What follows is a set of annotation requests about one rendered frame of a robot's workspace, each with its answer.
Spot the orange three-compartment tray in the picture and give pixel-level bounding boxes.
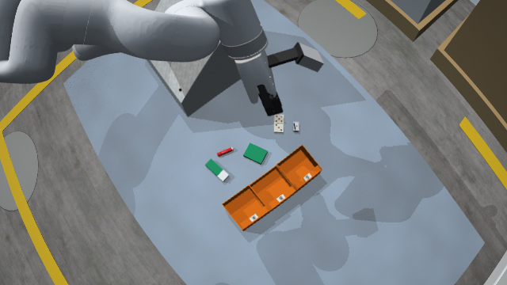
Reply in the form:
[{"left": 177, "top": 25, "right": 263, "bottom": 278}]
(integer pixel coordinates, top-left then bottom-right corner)
[{"left": 223, "top": 145, "right": 322, "bottom": 231}]

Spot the white domino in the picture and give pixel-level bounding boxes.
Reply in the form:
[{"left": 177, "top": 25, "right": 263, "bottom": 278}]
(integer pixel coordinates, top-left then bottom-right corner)
[{"left": 274, "top": 115, "right": 284, "bottom": 133}]

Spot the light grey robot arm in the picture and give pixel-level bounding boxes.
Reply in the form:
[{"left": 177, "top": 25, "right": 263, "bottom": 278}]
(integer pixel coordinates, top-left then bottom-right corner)
[{"left": 0, "top": 0, "right": 324, "bottom": 84}]

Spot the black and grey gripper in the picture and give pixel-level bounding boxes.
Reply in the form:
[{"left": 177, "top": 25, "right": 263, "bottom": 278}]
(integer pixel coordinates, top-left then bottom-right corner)
[{"left": 228, "top": 40, "right": 283, "bottom": 116}]

